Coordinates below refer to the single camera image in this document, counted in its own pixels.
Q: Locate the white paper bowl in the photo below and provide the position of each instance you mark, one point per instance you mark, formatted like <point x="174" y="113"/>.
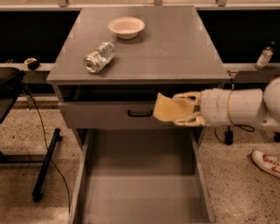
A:
<point x="126" y="27"/>

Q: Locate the tape measure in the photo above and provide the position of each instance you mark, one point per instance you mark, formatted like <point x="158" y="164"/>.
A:
<point x="32" y="63"/>

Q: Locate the yellow sponge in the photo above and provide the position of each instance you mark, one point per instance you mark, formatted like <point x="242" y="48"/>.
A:
<point x="170" y="109"/>

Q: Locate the silver soda can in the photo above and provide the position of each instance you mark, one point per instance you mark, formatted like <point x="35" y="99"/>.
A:
<point x="96" y="61"/>

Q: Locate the black drawer handle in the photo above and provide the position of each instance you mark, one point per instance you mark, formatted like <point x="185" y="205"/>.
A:
<point x="139" y="114"/>

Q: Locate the black bag on table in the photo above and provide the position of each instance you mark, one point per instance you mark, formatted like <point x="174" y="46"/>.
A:
<point x="10" y="80"/>

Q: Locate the grey open middle drawer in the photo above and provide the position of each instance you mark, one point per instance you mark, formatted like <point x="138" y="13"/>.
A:
<point x="141" y="177"/>

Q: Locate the grey drawer cabinet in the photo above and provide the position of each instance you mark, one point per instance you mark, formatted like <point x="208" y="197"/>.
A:
<point x="172" y="54"/>

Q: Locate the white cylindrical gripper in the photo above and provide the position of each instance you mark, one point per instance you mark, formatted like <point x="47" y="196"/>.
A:
<point x="215" y="106"/>

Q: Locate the grey top drawer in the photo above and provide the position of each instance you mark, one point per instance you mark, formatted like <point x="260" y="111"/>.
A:
<point x="109" y="116"/>

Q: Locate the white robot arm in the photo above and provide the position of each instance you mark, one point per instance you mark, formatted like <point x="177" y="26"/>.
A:
<point x="253" y="107"/>

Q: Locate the white red sneaker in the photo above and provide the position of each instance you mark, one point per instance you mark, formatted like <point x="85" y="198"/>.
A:
<point x="267" y="163"/>

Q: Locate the clear plastic bottle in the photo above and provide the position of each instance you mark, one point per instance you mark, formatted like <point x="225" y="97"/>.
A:
<point x="265" y="56"/>

